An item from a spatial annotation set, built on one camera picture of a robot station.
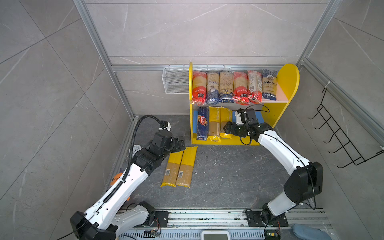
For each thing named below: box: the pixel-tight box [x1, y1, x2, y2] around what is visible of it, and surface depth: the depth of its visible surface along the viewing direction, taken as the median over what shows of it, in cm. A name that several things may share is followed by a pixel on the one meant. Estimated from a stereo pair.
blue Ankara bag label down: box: [206, 71, 220, 105], surface depth 75 cm
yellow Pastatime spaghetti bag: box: [207, 106, 221, 143], surface depth 94 cm
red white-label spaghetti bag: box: [247, 70, 262, 104], surface depth 72 cm
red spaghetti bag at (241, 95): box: [232, 71, 250, 106], surface depth 74 cm
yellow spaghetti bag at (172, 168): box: [160, 151, 184, 188], surface depth 90 cm
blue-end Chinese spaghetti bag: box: [219, 71, 235, 103], surface depth 75 cm
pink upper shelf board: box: [261, 82, 289, 103], surface depth 75 cm
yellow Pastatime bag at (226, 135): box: [219, 133, 233, 140], surface depth 88 cm
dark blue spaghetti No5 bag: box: [197, 106, 209, 141], surface depth 94 cm
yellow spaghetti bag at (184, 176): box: [175, 146, 198, 189], surface depth 91 cm
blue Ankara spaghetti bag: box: [262, 68, 278, 101], surface depth 77 cm
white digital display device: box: [201, 230, 231, 240], surface depth 68 cm
